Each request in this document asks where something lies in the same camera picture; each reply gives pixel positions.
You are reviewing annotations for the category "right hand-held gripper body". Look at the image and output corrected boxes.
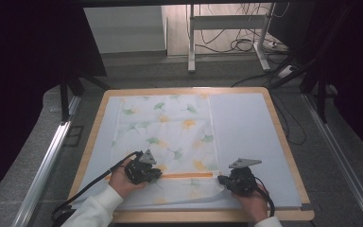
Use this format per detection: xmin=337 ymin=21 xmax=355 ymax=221
xmin=225 ymin=157 xmax=263 ymax=197

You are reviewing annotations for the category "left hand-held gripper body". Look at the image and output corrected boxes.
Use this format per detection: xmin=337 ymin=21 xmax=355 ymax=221
xmin=124 ymin=148 xmax=159 ymax=185

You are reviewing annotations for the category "leaf print pillowcase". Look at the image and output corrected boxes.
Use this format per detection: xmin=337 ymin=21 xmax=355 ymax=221
xmin=105 ymin=94 xmax=234 ymax=206

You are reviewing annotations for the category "person's left hand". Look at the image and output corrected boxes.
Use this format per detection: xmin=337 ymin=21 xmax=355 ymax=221
xmin=108 ymin=157 xmax=147 ymax=200

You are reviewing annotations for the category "person's right hand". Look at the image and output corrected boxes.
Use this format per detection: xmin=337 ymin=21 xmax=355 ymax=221
xmin=231 ymin=183 xmax=269 ymax=224

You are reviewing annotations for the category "pale blue table sheet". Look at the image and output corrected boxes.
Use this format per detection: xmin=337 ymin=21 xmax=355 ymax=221
xmin=73 ymin=92 xmax=303 ymax=211

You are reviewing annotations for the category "black metal stand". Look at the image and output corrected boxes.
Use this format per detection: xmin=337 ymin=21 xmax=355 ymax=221
xmin=268 ymin=6 xmax=355 ymax=125
xmin=59 ymin=70 xmax=112 ymax=123

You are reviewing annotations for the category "white power strip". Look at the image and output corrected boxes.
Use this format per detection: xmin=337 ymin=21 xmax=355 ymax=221
xmin=277 ymin=63 xmax=297 ymax=79

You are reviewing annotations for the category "white panel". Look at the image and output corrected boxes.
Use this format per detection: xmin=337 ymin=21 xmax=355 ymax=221
xmin=83 ymin=5 xmax=168 ymax=55

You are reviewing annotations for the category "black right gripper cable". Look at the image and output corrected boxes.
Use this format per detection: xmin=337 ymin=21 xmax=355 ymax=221
xmin=252 ymin=176 xmax=276 ymax=218

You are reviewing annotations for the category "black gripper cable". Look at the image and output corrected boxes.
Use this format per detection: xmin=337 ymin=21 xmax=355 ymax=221
xmin=252 ymin=176 xmax=276 ymax=218
xmin=50 ymin=150 xmax=144 ymax=223

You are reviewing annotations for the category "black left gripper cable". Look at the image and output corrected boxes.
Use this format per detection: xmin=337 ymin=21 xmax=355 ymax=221
xmin=50 ymin=150 xmax=144 ymax=223

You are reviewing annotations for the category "black floor cable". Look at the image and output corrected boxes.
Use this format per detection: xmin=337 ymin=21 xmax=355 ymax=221
xmin=231 ymin=71 xmax=307 ymax=147

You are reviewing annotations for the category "aluminium rail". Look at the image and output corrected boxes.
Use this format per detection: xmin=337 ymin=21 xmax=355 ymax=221
xmin=11 ymin=94 xmax=83 ymax=227
xmin=302 ymin=93 xmax=363 ymax=227

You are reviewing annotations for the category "tangle of black floor cables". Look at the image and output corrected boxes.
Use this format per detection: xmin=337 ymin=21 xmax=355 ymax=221
xmin=198 ymin=3 xmax=291 ymax=55

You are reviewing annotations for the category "white desk frame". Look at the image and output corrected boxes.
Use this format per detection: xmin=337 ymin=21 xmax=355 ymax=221
xmin=187 ymin=3 xmax=276 ymax=74

